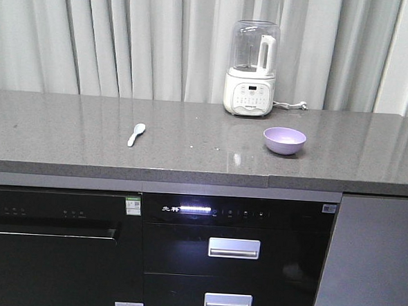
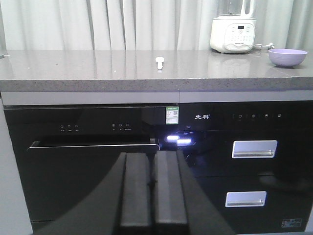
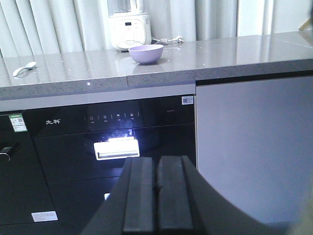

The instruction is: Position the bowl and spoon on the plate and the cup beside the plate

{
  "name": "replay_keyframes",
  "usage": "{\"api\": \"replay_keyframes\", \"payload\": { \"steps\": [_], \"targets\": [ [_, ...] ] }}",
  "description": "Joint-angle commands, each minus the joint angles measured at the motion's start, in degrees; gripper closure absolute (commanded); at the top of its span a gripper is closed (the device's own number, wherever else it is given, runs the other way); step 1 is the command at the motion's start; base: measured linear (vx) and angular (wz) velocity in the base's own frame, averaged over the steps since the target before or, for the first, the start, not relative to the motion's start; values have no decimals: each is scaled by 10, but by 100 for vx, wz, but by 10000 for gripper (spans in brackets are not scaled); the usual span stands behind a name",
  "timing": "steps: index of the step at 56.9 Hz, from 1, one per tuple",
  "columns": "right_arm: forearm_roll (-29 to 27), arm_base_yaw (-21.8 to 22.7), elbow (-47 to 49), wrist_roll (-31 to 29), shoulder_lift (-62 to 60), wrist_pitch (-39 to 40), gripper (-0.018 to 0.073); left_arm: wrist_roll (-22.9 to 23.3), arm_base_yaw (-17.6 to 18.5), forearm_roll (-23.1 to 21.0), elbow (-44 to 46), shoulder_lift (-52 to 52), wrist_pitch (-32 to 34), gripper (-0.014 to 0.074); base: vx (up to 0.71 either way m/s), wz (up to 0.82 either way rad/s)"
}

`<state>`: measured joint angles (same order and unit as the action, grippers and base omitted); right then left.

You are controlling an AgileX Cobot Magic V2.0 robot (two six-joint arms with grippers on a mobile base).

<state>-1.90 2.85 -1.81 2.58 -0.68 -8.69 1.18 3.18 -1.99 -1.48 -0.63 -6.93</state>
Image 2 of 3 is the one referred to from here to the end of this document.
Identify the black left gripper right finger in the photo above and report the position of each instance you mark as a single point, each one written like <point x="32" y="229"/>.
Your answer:
<point x="180" y="205"/>

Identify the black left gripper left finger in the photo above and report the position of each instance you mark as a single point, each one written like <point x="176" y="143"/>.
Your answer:
<point x="119" y="205"/>

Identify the light blue spoon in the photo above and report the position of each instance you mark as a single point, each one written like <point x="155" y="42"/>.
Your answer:
<point x="159" y="61"/>

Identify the purple bowl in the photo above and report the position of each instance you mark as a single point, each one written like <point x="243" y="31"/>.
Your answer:
<point x="287" y="57"/>

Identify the black built-in dishwasher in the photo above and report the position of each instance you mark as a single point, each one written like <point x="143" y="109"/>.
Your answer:
<point x="64" y="151"/>

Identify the black disinfection cabinet with drawers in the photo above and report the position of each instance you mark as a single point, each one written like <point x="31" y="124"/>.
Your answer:
<point x="287" y="178"/>

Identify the green white energy label sticker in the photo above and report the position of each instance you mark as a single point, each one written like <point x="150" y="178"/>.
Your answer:
<point x="172" y="115"/>

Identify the white blender with clear jar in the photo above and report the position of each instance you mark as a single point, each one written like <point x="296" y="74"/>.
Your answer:
<point x="233" y="30"/>

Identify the grey-white curtain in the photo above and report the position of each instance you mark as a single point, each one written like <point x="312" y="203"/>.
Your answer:
<point x="106" y="24"/>

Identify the silver lower drawer handle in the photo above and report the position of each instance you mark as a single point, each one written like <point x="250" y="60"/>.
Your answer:
<point x="245" y="199"/>

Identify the silver drawer handle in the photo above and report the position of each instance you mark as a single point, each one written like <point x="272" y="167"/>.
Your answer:
<point x="245" y="199"/>
<point x="254" y="149"/>

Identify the silver upper drawer handle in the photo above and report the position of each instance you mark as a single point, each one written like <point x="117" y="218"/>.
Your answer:
<point x="254" y="149"/>

